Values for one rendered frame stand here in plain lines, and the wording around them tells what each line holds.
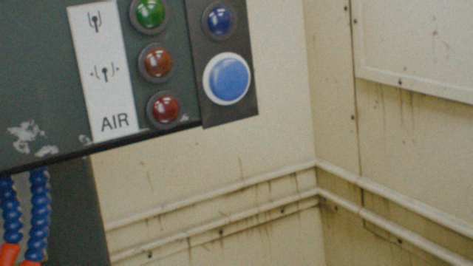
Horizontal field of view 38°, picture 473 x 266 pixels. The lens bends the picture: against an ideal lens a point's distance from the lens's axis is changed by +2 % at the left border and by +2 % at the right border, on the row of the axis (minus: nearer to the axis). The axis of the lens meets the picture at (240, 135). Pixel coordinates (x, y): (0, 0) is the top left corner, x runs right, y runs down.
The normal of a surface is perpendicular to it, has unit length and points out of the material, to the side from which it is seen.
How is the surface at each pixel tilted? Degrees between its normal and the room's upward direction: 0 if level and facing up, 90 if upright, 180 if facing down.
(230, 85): 93
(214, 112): 90
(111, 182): 90
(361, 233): 90
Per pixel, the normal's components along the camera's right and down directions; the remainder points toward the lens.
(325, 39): -0.88, 0.24
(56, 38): 0.46, 0.22
